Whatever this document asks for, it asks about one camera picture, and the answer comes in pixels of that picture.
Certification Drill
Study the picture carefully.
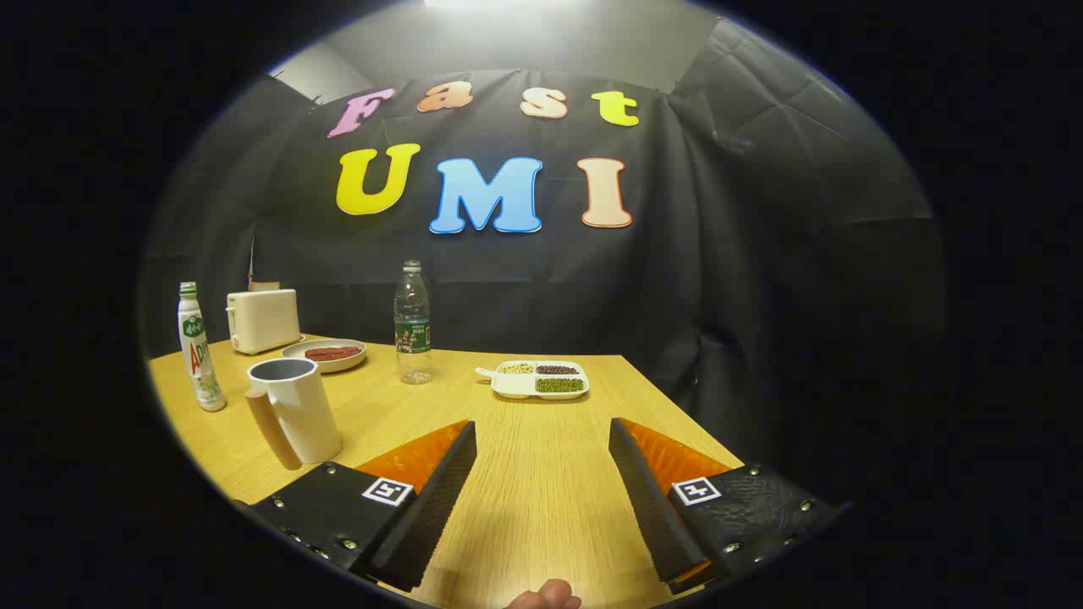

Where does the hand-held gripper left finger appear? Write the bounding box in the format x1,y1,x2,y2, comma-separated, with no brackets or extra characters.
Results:
250,419,478,593

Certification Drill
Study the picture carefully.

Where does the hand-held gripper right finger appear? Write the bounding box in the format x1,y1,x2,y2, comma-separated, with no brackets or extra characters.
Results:
607,417,843,595

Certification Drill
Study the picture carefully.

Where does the white cup with wooden handle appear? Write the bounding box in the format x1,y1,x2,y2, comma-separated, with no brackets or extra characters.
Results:
245,357,344,471

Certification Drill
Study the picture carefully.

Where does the white juice bottle green label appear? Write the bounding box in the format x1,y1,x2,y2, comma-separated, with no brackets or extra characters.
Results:
177,282,228,413

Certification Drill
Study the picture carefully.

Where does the clear plastic water bottle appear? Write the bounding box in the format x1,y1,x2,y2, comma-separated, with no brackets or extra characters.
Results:
393,260,433,386

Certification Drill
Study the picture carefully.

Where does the wooden table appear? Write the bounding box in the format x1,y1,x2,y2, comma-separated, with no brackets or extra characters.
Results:
148,337,745,609

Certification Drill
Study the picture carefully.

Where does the white divided tray of beans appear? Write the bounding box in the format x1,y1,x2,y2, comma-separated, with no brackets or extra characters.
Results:
475,359,591,400

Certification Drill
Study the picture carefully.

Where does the round plate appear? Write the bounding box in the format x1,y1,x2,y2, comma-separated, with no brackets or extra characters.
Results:
282,338,368,374

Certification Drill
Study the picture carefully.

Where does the black backdrop cloth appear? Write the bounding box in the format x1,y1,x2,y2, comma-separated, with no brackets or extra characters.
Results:
140,17,944,475

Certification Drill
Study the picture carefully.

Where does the cream toaster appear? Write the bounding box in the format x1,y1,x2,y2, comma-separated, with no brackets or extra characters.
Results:
225,288,303,355

